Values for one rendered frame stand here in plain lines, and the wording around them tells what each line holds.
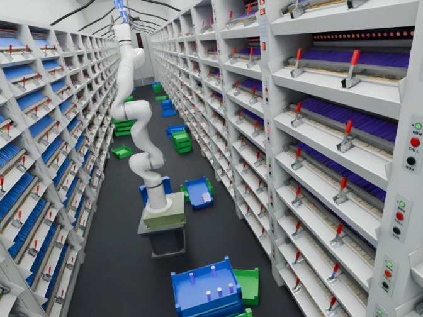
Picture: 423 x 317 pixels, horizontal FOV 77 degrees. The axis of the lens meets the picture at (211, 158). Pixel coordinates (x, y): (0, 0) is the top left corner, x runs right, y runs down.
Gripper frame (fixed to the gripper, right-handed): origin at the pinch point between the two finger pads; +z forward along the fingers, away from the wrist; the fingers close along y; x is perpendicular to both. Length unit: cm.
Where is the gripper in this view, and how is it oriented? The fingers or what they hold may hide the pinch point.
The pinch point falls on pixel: (119, 16)
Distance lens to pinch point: 200.1
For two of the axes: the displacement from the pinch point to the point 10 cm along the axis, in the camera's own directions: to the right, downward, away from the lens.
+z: -1.6, -9.7, -1.8
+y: 9.8, -1.8, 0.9
